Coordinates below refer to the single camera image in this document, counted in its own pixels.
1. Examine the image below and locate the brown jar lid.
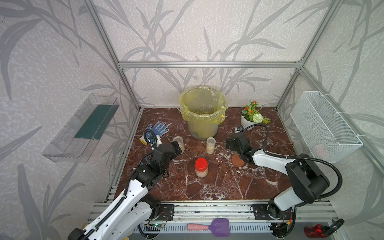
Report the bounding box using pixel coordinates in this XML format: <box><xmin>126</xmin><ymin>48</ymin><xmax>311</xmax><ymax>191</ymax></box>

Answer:
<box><xmin>231</xmin><ymin>154</ymin><xmax>246</xmax><ymax>168</ymax></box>

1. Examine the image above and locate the red-lidded oatmeal jar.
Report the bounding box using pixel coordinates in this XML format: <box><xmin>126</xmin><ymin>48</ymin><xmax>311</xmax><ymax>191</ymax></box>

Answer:
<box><xmin>195</xmin><ymin>158</ymin><xmax>209</xmax><ymax>178</ymax></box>

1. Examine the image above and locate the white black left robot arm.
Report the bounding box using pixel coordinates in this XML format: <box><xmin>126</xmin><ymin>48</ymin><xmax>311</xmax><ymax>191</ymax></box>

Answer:
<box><xmin>68</xmin><ymin>141</ymin><xmax>182</xmax><ymax>240</ymax></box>

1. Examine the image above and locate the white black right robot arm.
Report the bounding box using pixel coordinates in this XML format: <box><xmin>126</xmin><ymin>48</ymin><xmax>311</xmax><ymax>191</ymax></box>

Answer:
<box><xmin>226</xmin><ymin>124</ymin><xmax>343</xmax><ymax>220</ymax></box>

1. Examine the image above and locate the open glass jar with oatmeal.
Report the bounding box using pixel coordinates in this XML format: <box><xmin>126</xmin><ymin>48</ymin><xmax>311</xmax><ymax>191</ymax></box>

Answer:
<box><xmin>172</xmin><ymin>136</ymin><xmax>185</xmax><ymax>153</ymax></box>

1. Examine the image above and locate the small open oatmeal jar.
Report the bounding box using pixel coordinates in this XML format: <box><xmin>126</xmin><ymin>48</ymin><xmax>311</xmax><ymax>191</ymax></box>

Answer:
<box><xmin>206</xmin><ymin>137</ymin><xmax>216</xmax><ymax>154</ymax></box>

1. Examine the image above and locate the blue dotted white work glove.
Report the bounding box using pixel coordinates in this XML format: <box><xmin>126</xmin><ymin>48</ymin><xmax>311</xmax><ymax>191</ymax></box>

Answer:
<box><xmin>140</xmin><ymin>121</ymin><xmax>169</xmax><ymax>145</ymax></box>

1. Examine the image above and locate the potted artificial flower plant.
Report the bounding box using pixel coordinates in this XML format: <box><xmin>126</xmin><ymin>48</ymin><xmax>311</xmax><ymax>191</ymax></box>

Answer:
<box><xmin>241</xmin><ymin>101</ymin><xmax>271</xmax><ymax>129</ymax></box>

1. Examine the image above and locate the yellow plastic bin liner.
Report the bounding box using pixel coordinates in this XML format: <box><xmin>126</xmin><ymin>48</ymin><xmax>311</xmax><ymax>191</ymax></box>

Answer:
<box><xmin>179</xmin><ymin>86</ymin><xmax>228</xmax><ymax>125</ymax></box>

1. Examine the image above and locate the pink item in basket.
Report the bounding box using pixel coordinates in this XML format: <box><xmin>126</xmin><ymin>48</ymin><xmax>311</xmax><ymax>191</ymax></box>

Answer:
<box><xmin>314</xmin><ymin>144</ymin><xmax>329</xmax><ymax>159</ymax></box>

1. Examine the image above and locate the red black handheld tool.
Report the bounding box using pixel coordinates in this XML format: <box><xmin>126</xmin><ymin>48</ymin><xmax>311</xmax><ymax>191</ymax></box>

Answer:
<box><xmin>304</xmin><ymin>219</ymin><xmax>345</xmax><ymax>239</ymax></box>

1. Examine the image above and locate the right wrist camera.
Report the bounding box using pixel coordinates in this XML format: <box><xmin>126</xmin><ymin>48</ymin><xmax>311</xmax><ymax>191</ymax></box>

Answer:
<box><xmin>235</xmin><ymin>126</ymin><xmax>244</xmax><ymax>133</ymax></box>

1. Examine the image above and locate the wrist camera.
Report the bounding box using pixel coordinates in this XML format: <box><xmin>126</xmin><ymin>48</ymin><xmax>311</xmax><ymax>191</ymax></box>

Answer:
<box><xmin>143</xmin><ymin>129</ymin><xmax>162</xmax><ymax>149</ymax></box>
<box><xmin>235</xmin><ymin>126</ymin><xmax>244</xmax><ymax>133</ymax></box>

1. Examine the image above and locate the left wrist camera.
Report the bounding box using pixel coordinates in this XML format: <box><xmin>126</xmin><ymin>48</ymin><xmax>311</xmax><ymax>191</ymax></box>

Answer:
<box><xmin>143</xmin><ymin>129</ymin><xmax>162</xmax><ymax>149</ymax></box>

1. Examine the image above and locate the purple pink-handled scoop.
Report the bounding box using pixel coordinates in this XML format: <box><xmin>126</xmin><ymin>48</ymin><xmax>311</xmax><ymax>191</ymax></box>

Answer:
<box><xmin>187</xmin><ymin>218</ymin><xmax>230</xmax><ymax>238</ymax></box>

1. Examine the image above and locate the clear plastic wall shelf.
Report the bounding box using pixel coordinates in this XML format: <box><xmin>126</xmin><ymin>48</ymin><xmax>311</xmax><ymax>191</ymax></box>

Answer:
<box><xmin>42</xmin><ymin>94</ymin><xmax>120</xmax><ymax>163</ymax></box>

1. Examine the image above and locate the white wire mesh basket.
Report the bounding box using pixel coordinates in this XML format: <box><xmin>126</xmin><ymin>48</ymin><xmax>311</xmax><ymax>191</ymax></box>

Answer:
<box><xmin>291</xmin><ymin>91</ymin><xmax>363</xmax><ymax>163</ymax></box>

